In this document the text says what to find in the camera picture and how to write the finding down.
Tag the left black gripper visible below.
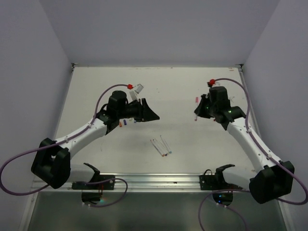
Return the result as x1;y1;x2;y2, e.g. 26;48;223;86
117;98;159;122

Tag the pink capped marker pen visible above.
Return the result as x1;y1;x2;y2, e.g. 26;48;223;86
194;97;199;122

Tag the light blue capped marker pen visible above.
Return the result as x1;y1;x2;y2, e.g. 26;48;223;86
160;135;172;154

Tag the orange marker pen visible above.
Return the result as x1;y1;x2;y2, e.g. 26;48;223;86
150;139;165;157

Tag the yellow marker pen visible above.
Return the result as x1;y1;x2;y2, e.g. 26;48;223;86
158;136;170;156

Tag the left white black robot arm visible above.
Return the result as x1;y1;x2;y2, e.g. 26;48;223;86
31;90;160;189

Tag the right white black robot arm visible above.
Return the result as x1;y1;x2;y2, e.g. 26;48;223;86
194;87;295;204

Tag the right controller box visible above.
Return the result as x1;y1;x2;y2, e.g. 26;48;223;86
212;192;233;206

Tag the controller box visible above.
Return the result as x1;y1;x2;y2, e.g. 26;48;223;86
212;192;233;206
81;192;105;207

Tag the left controller box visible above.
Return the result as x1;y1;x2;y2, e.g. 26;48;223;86
81;192;105;207

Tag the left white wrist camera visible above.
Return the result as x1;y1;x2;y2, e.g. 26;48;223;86
129;84;144;101

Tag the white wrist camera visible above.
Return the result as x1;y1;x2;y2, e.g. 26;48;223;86
129;84;144;101
207;79;220;88

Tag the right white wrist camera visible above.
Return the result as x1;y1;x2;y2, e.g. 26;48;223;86
207;79;220;88

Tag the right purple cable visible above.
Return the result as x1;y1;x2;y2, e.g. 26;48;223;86
197;77;308;231

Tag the aluminium mounting rail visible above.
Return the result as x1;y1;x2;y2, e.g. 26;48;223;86
30;172;284;193

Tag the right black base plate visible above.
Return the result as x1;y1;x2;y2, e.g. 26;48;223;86
199;169;242;191

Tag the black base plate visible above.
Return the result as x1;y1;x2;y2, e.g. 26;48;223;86
72;175;115;190
199;169;242;191

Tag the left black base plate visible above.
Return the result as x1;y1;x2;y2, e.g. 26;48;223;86
72;175;115;190

